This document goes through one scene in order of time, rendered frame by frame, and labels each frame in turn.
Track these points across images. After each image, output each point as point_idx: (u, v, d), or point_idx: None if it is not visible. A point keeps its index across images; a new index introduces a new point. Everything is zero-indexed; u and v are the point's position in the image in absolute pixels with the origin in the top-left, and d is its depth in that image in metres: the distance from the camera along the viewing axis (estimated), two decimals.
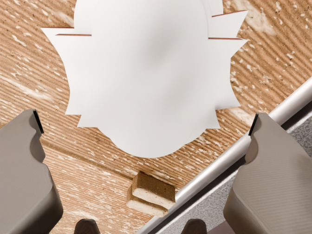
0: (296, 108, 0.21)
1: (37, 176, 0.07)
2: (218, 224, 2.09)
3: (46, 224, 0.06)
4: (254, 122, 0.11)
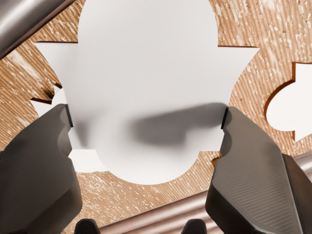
0: None
1: (61, 169, 0.07)
2: None
3: (65, 217, 0.07)
4: (225, 116, 0.11)
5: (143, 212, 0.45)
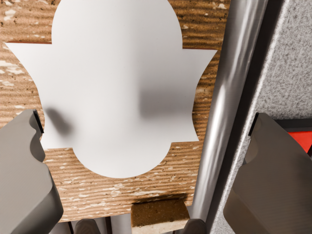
0: None
1: (37, 176, 0.07)
2: None
3: (46, 224, 0.06)
4: (254, 122, 0.11)
5: None
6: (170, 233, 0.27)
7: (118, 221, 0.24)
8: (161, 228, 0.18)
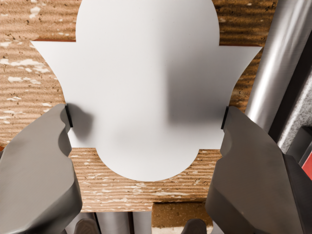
0: None
1: (61, 169, 0.07)
2: None
3: (65, 217, 0.07)
4: (225, 116, 0.11)
5: None
6: None
7: (139, 216, 0.24)
8: None
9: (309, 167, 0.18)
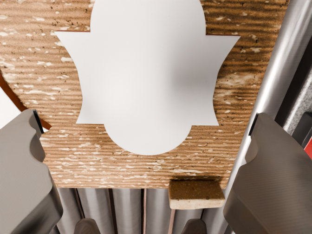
0: None
1: (37, 176, 0.07)
2: None
3: (46, 224, 0.06)
4: (254, 122, 0.11)
5: None
6: (199, 215, 0.29)
7: (153, 196, 0.26)
8: (197, 204, 0.20)
9: (310, 149, 0.20)
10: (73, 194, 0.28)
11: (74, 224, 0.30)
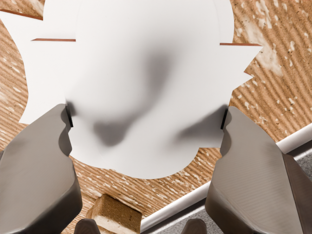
0: (283, 152, 0.20)
1: (61, 169, 0.07)
2: None
3: (65, 217, 0.07)
4: (224, 116, 0.11)
5: None
6: None
7: None
8: None
9: None
10: None
11: None
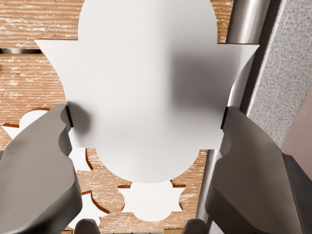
0: None
1: (61, 169, 0.07)
2: None
3: (66, 217, 0.07)
4: (224, 116, 0.11)
5: None
6: None
7: (155, 233, 0.48)
8: None
9: None
10: None
11: None
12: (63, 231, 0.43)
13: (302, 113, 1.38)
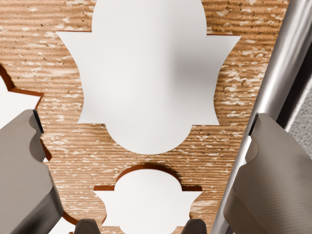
0: None
1: (37, 176, 0.07)
2: None
3: (46, 224, 0.06)
4: (254, 122, 0.11)
5: None
6: None
7: None
8: None
9: None
10: None
11: None
12: None
13: None
